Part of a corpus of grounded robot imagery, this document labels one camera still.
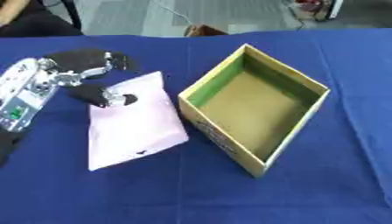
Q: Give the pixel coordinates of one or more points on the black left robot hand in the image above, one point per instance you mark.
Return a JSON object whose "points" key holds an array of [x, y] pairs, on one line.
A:
{"points": [[81, 59]]}

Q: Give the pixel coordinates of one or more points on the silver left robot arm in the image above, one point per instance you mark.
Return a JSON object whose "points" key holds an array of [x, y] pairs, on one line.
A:
{"points": [[23, 92]]}

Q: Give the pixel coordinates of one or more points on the tan cardboard box green inside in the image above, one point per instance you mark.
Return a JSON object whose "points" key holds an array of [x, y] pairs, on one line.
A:
{"points": [[255, 110]]}

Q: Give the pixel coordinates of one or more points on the person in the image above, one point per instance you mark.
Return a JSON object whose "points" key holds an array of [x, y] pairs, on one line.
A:
{"points": [[30, 20]]}

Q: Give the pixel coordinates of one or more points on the pale pink flat pouch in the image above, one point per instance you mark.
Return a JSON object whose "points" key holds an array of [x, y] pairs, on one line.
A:
{"points": [[135, 122]]}

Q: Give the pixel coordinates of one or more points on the brown bag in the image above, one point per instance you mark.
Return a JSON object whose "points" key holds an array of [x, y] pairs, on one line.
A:
{"points": [[203, 30]]}

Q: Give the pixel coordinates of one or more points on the red and white equipment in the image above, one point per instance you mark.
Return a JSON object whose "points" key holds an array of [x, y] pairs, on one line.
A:
{"points": [[314, 7]]}

